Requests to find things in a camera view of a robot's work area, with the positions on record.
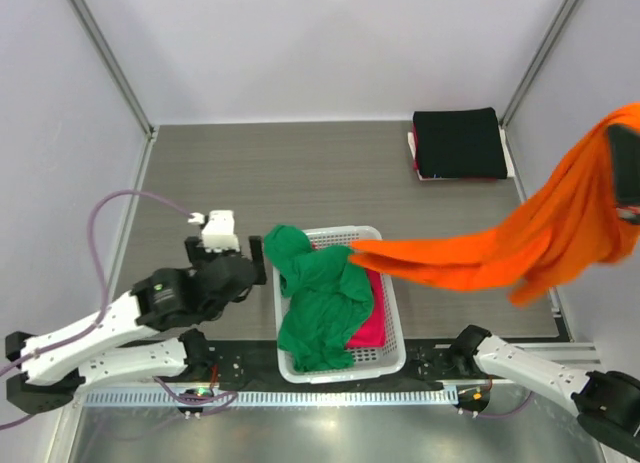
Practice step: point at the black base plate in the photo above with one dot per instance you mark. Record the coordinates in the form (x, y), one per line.
(400, 365)

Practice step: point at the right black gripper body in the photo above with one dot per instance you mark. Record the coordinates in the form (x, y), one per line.
(626, 194)

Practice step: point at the folded pink t shirt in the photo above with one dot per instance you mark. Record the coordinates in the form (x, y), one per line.
(413, 144)

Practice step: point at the left aluminium frame post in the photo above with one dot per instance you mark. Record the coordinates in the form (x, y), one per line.
(97, 38)

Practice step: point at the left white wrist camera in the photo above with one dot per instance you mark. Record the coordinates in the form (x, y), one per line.
(217, 230)

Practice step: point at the right aluminium frame post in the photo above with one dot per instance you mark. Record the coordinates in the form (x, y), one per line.
(551, 38)

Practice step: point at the green t shirt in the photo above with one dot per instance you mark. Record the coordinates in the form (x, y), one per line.
(329, 299)

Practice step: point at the folded black t shirt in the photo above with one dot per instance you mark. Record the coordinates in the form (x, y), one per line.
(459, 144)

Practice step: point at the pink t shirt in basket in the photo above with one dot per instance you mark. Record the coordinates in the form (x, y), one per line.
(372, 333)

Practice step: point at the white plastic basket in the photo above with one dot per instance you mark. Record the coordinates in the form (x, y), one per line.
(345, 235)

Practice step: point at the white slotted cable duct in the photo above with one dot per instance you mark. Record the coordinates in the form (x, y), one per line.
(156, 397)

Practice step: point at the folded white t shirt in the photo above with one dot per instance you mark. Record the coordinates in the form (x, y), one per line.
(510, 167)

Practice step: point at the aluminium frame post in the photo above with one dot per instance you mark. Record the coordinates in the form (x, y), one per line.
(97, 38)
(551, 38)

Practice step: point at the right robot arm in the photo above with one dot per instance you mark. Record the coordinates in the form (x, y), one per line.
(606, 405)

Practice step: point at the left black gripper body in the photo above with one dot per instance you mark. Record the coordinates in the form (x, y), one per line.
(200, 257)

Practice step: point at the orange t shirt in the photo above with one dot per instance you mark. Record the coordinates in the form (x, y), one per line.
(570, 223)

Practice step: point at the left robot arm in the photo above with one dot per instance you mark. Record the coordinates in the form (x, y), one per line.
(148, 332)

